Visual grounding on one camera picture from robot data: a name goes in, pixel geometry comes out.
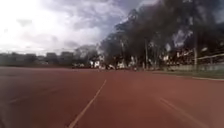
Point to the thin pole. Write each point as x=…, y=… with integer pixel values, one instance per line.
x=146, y=55

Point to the grass strip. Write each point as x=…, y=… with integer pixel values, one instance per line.
x=206, y=74

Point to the row of trees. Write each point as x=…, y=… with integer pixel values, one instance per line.
x=51, y=58

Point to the white building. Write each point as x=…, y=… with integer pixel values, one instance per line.
x=97, y=63

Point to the stand of tall dark trees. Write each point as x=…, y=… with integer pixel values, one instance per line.
x=156, y=30

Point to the thick pale pole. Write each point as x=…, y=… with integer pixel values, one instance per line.
x=195, y=58

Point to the red running track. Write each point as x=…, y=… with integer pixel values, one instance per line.
x=133, y=103

